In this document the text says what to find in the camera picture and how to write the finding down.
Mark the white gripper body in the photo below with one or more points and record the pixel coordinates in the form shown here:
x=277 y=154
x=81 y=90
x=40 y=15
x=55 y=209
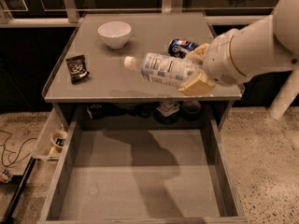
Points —
x=220 y=60

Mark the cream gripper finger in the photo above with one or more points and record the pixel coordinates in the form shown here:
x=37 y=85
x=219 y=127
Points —
x=198 y=83
x=198 y=54

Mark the clear plastic bottle blue label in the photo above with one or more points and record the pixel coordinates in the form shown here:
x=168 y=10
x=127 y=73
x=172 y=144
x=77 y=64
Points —
x=162 y=69

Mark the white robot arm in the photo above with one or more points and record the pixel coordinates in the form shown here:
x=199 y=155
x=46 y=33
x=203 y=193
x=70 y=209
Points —
x=235 y=57

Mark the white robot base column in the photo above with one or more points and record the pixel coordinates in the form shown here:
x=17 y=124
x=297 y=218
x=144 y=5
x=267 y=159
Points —
x=285 y=96

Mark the open grey top drawer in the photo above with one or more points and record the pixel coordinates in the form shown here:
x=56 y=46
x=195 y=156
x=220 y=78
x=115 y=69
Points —
x=126 y=173

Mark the blue soda can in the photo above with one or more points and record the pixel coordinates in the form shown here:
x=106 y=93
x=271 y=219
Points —
x=180 y=48

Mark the dark round bowl on shelf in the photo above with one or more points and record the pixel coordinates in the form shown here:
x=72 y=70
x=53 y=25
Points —
x=191 y=110

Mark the folded paper packet on shelf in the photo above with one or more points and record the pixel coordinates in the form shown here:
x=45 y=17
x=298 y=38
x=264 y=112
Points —
x=168 y=108

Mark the white ceramic bowl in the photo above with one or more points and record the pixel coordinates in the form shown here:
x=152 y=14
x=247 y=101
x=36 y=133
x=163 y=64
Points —
x=115 y=34

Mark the black item on shelf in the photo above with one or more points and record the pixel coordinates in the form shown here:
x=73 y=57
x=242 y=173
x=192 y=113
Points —
x=96 y=111

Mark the black snack packet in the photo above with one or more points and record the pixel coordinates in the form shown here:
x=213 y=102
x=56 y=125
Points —
x=77 y=68

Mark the white cup in bin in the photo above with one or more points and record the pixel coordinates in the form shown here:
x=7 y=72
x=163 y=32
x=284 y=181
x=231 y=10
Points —
x=58 y=137

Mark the clear plastic side bin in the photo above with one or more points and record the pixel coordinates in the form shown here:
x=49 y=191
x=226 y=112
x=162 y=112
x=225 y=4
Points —
x=44 y=149

